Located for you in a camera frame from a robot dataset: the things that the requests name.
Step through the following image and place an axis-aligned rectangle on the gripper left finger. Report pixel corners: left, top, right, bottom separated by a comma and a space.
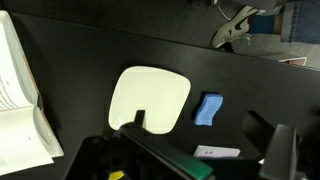
121, 109, 214, 180

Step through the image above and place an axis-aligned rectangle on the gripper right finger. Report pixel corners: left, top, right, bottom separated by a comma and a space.
259, 124, 298, 180

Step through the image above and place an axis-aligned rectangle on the white square plate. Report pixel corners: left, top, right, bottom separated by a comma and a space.
108, 65, 192, 135

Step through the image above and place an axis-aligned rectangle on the blue sponge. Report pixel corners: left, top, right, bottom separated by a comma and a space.
193, 93, 224, 127

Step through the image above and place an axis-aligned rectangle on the purple UIST booklet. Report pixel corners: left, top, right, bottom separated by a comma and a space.
192, 144, 242, 159

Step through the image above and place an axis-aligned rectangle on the white black sneaker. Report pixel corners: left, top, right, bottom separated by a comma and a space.
210, 4, 268, 50

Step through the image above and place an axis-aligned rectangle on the person's leg in jeans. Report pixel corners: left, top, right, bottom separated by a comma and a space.
248, 0, 320, 44

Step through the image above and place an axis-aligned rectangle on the open white book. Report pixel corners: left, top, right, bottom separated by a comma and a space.
0, 9, 65, 177

